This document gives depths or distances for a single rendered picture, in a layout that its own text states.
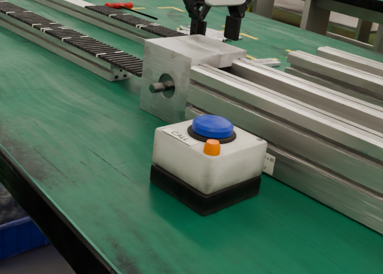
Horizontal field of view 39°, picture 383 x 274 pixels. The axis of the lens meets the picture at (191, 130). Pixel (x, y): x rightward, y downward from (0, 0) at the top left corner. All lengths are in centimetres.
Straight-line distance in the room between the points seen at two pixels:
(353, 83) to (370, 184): 24
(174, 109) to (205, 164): 21
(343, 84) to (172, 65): 24
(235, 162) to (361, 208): 13
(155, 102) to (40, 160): 19
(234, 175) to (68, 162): 18
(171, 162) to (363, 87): 31
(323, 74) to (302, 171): 24
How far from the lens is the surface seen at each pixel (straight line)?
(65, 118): 70
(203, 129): 51
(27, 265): 137
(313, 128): 55
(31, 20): 105
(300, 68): 80
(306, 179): 57
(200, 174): 49
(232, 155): 50
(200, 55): 67
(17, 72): 87
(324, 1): 259
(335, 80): 77
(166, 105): 70
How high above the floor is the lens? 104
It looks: 22 degrees down
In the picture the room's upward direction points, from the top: 7 degrees clockwise
